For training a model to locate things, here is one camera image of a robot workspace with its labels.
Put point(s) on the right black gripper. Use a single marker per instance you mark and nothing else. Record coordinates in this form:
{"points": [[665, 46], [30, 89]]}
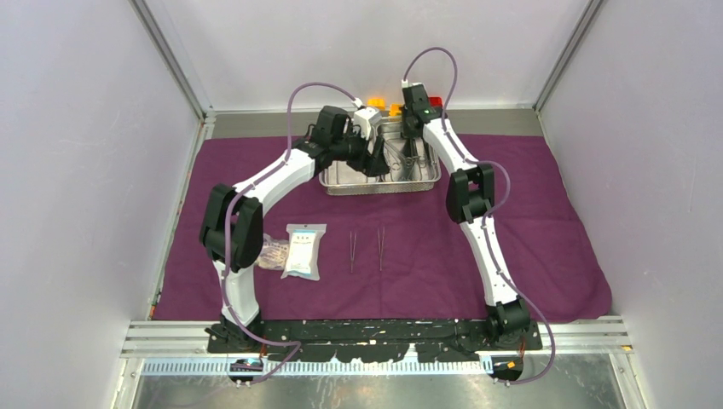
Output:
{"points": [[407, 133]]}

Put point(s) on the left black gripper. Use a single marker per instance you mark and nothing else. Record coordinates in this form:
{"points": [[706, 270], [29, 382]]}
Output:
{"points": [[373, 164]]}

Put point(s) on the orange yellow toy block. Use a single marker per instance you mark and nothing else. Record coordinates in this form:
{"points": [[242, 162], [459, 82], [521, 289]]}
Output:
{"points": [[395, 110]]}

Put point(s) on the steel surgical forceps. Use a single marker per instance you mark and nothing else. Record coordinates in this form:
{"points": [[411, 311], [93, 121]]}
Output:
{"points": [[409, 159]]}

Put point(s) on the steel instrument tray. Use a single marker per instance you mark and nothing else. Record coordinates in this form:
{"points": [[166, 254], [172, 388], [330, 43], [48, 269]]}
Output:
{"points": [[341, 180]]}

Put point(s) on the steel tweezers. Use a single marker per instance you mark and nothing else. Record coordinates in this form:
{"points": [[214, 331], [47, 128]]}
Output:
{"points": [[352, 238], [381, 246]]}

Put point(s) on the purple cloth wrap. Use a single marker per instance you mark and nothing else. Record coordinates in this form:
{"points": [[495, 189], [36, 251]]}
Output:
{"points": [[429, 269]]}

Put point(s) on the white sterile pouch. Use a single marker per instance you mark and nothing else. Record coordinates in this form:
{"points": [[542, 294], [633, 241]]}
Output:
{"points": [[303, 251]]}

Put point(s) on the pink clear packet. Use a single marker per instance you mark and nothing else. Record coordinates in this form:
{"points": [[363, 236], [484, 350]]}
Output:
{"points": [[274, 253]]}

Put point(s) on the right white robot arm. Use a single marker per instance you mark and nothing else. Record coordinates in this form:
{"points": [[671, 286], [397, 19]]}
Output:
{"points": [[470, 203]]}

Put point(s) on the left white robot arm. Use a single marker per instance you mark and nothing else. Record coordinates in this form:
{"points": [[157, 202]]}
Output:
{"points": [[232, 228]]}

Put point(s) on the small orange block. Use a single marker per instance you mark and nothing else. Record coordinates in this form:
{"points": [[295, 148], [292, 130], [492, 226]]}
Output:
{"points": [[377, 102]]}

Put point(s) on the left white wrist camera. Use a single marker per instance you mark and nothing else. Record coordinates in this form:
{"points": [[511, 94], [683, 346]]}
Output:
{"points": [[367, 118]]}

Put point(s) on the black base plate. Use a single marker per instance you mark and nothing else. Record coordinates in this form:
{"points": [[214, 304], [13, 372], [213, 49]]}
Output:
{"points": [[370, 341]]}

